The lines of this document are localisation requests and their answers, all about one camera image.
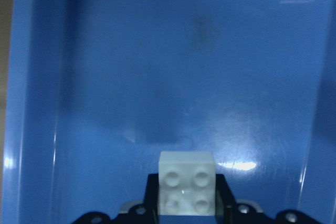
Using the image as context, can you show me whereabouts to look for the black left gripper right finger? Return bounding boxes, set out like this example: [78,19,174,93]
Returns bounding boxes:
[215,174,236,224]

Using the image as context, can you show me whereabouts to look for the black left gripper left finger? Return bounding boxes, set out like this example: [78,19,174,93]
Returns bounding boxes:
[143,174,159,223]

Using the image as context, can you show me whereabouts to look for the white block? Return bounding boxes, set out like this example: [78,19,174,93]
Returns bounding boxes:
[158,151,216,216]

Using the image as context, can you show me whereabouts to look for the blue plastic tray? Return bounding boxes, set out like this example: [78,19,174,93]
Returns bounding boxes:
[2,0,335,223]

